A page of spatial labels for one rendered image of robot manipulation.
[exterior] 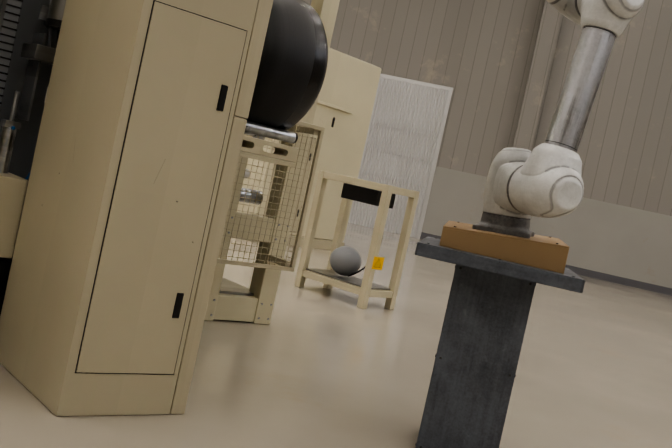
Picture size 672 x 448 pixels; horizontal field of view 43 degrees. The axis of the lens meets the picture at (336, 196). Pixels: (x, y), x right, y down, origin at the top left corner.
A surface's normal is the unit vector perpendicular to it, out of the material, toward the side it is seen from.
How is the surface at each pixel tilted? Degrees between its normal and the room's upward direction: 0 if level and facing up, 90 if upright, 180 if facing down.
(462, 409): 90
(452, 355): 90
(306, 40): 72
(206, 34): 90
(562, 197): 95
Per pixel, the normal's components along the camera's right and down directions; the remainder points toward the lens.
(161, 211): 0.62, 0.15
